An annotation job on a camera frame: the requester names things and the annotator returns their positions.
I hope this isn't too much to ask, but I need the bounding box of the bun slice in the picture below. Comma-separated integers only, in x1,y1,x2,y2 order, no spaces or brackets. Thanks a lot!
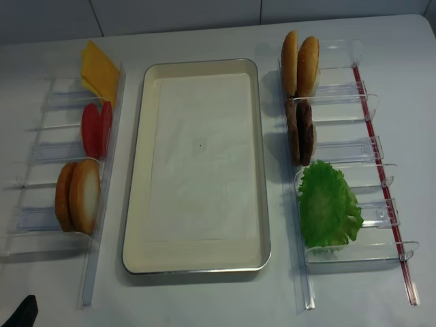
69,159,101,235
54,162,77,232

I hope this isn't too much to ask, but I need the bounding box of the left brown meat patty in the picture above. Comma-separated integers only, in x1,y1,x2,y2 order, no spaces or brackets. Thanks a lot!
285,97,300,166

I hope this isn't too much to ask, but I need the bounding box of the brown meat patty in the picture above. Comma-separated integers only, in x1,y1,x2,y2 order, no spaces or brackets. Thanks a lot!
285,97,300,166
296,100,314,166

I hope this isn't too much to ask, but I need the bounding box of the right brown meat patty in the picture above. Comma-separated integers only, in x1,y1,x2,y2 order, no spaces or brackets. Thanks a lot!
296,100,314,166

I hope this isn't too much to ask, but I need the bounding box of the green lettuce leaf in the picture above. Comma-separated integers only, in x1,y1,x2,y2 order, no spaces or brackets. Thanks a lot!
298,160,364,248

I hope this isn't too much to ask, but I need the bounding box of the right red tomato slice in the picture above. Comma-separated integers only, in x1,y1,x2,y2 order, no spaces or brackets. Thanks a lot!
99,102,112,157

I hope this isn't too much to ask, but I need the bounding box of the red tomato slice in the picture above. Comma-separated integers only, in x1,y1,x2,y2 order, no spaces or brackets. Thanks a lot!
81,103,101,159
99,102,112,157

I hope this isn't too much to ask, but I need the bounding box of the left red tomato slice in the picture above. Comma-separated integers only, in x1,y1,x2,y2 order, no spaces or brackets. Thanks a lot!
81,103,101,159

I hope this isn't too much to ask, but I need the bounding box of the front yellow cheese slice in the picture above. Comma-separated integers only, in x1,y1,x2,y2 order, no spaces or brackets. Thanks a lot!
96,51,119,105

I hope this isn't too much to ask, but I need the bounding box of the yellow cheese slice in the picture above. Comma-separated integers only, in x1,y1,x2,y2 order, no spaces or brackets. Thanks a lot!
96,51,119,105
81,41,101,93

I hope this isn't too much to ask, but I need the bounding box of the rear yellow cheese slice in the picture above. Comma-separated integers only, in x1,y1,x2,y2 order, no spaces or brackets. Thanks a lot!
81,41,101,93

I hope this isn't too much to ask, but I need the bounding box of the white paper tray liner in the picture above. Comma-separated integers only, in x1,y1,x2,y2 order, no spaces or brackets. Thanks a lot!
146,73,258,241

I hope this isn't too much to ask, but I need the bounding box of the cream rectangular metal tray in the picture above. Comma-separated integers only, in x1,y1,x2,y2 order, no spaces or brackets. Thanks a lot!
122,59,271,275

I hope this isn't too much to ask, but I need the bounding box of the left sesame top bun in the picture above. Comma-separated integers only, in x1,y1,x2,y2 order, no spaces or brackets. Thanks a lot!
281,30,298,97

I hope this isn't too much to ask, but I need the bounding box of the sesame bun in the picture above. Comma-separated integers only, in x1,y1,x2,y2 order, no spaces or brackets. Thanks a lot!
281,30,298,97
297,36,320,97

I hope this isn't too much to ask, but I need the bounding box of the right clear acrylic rack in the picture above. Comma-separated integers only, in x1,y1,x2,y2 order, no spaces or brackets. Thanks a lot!
277,40,419,309

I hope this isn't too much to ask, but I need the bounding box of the clear acrylic rack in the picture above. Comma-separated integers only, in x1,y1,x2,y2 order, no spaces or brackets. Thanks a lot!
277,40,419,309
1,66,126,309

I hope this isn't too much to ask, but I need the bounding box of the right sesame top bun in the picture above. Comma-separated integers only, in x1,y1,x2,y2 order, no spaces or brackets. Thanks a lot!
297,36,320,97

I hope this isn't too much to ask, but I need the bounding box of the left clear acrylic rack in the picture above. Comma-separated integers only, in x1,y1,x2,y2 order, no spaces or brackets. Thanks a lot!
1,66,126,309

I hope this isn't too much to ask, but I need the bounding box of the black object at corner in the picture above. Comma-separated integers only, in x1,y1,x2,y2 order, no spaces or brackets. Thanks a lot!
2,295,38,327

